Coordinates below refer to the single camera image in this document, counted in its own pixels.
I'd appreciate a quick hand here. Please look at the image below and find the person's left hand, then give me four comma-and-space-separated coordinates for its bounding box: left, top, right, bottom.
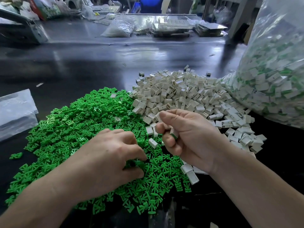
64, 129, 148, 205

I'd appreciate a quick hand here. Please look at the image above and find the person's right hand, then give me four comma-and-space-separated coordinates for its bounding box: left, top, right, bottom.
155, 109, 229, 174

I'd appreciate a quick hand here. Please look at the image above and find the pile of white plastic caps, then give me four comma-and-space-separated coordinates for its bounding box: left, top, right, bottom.
128, 68, 268, 185

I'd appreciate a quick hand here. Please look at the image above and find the pile of green plastic clips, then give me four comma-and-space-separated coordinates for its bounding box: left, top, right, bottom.
5, 87, 193, 215

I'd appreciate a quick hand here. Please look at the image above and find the clear plastic bag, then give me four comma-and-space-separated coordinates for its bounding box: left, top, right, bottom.
222, 0, 304, 130

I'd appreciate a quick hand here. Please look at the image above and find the person's left forearm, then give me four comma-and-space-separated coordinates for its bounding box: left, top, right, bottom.
0, 178, 79, 228

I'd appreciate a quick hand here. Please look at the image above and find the person's right forearm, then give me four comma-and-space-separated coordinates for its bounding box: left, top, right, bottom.
209, 152, 304, 228

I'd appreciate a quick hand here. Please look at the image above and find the small clear bag of parts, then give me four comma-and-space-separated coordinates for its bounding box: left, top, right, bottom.
101, 19, 135, 38

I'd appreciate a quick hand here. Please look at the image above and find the stack of clear flat bags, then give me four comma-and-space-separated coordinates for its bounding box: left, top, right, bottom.
0, 89, 39, 142

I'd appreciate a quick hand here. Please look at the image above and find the dark flat tray stack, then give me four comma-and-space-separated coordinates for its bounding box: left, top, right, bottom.
194, 22, 228, 37

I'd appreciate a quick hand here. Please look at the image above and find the blue crate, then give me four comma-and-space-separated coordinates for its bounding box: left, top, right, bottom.
134, 0, 163, 14

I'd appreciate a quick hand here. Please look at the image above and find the grey heat sealer machine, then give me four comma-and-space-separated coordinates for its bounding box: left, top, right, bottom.
0, 7, 49, 45

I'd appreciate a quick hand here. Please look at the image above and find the grey metal slanted post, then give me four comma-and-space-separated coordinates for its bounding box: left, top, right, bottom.
225, 0, 259, 43

